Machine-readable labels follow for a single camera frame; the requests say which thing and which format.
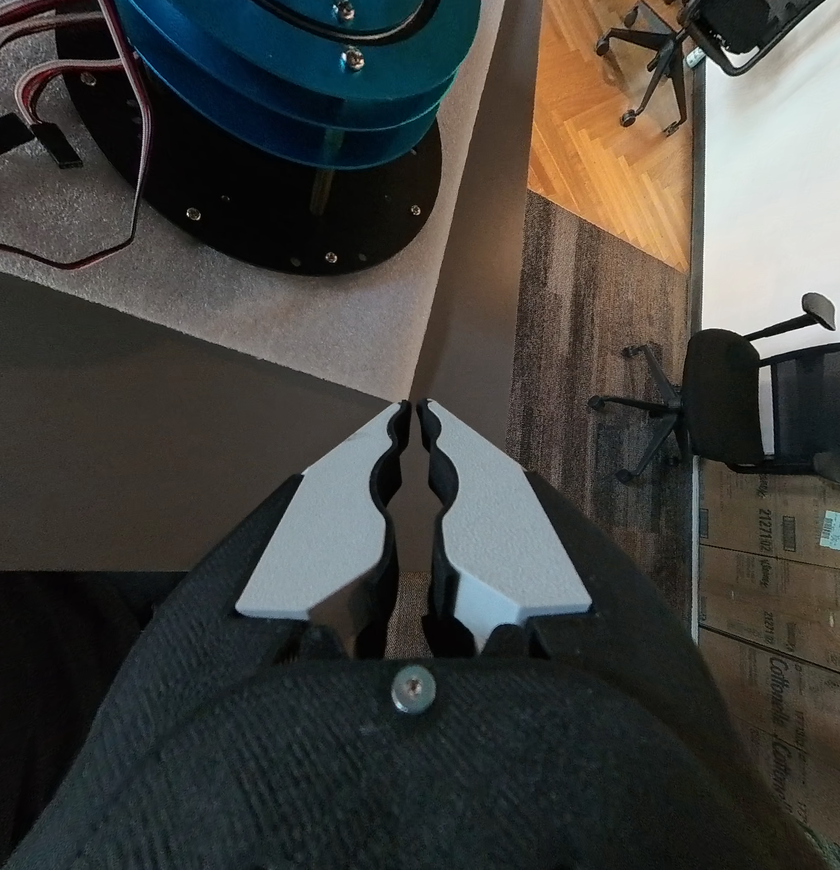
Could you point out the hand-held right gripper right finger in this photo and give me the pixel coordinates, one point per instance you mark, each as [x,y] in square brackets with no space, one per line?
[515,544]

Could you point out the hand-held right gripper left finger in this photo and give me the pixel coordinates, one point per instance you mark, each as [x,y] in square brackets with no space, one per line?
[318,544]

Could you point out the blue toy robot arm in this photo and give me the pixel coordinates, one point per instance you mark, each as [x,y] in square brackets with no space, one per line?
[291,88]

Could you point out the dark grey desk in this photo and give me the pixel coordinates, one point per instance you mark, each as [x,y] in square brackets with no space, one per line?
[121,442]

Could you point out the white foam mat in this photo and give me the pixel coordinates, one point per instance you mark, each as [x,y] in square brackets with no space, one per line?
[257,319]

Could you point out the black office chair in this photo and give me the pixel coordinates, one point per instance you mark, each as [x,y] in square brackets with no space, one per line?
[746,27]
[722,401]

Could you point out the stack of cardboard boxes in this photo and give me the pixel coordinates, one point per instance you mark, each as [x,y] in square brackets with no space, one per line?
[766,612]

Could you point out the person's dark clothing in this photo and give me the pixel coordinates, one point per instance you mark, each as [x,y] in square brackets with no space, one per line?
[39,680]

